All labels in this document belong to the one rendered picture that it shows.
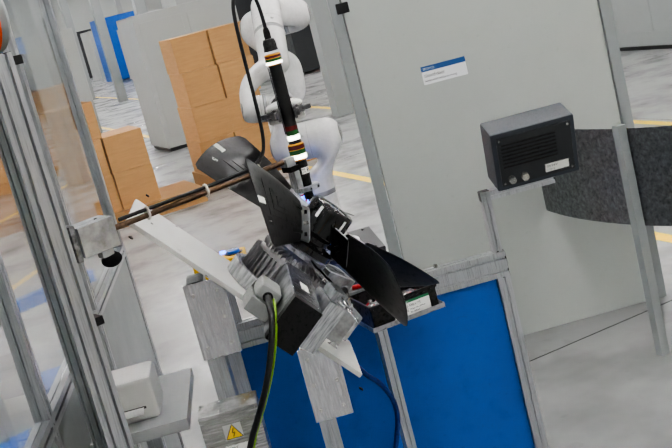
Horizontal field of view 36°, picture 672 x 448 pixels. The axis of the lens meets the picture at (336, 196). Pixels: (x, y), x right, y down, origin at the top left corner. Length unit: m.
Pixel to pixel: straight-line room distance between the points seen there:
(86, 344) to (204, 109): 8.47
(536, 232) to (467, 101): 0.68
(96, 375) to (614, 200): 2.55
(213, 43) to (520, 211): 6.46
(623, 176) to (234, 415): 2.15
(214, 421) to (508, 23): 2.59
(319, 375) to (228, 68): 8.29
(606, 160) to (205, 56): 6.97
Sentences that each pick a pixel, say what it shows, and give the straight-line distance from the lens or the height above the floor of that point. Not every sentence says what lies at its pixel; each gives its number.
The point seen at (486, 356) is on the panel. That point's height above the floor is 0.54.
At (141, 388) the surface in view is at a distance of 2.62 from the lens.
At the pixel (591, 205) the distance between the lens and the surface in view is 4.45.
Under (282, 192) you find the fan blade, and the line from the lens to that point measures 2.47.
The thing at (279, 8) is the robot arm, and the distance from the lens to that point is 3.13.
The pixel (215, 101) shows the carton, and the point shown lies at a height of 0.87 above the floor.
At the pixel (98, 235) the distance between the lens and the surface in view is 2.37.
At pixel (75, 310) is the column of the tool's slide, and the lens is 2.35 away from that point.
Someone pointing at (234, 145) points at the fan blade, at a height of 1.43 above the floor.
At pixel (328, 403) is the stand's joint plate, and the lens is 2.70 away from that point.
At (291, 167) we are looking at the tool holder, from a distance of 2.67.
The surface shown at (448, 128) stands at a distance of 4.61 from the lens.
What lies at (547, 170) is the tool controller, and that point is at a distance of 3.20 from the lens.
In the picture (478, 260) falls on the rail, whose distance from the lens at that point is 3.21.
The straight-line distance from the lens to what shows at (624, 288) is 5.00.
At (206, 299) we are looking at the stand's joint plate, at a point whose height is 1.10.
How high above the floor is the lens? 1.78
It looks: 12 degrees down
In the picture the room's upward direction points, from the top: 14 degrees counter-clockwise
